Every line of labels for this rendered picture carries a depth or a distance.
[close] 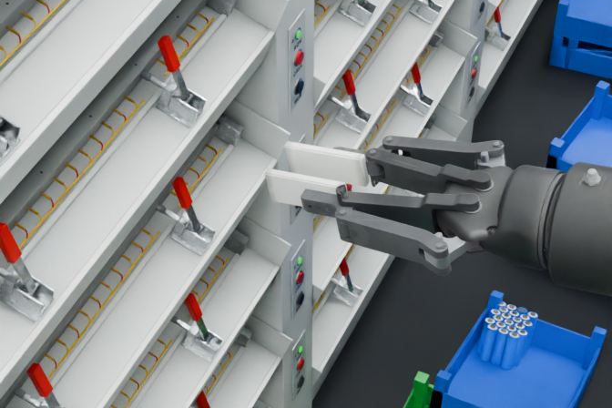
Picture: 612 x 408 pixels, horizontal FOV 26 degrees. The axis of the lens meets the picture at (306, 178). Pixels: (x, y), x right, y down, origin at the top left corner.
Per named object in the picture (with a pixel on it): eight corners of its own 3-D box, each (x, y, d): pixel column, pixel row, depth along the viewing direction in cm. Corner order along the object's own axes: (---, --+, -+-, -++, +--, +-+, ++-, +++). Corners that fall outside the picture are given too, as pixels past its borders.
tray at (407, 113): (455, 74, 228) (487, 21, 218) (303, 323, 190) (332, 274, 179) (355, 14, 230) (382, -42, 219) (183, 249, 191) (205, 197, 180)
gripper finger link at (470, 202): (485, 230, 101) (482, 243, 100) (345, 220, 105) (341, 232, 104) (481, 191, 98) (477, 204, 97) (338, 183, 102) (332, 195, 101)
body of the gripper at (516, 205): (545, 298, 97) (429, 273, 101) (581, 222, 102) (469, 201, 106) (539, 222, 92) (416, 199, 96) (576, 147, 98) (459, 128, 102)
